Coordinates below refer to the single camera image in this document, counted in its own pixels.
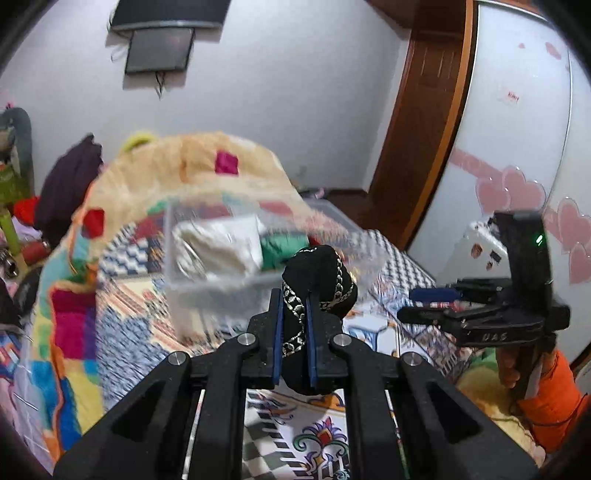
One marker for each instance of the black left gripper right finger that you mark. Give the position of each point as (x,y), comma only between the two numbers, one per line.
(406,421)

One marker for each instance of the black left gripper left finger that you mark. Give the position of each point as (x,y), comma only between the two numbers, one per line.
(184,419)

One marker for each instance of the black hat with silver chains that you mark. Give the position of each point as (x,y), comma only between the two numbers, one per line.
(317,290)

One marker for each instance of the orange gloved right hand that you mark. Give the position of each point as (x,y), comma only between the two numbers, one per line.
(554,411)

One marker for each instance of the colorful knitted blanket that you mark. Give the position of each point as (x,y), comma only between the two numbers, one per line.
(63,360)

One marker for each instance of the white wardrobe door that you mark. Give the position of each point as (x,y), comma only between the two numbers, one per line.
(523,143)

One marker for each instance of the clear plastic storage bin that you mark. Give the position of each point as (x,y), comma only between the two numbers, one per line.
(198,308)

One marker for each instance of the green knitted cloth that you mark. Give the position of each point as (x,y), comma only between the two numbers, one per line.
(279,247)

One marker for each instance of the dark purple garment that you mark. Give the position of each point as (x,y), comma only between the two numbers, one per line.
(65,187)

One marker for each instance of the beige fluffy blanket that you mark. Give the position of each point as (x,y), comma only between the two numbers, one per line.
(201,165)

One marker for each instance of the green dinosaur plush toy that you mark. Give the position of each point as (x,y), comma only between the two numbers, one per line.
(16,143)

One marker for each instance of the brown wooden door frame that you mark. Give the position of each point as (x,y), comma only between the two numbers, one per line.
(426,113)

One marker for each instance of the wall mounted monitor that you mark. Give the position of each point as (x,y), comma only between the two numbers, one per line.
(161,32)

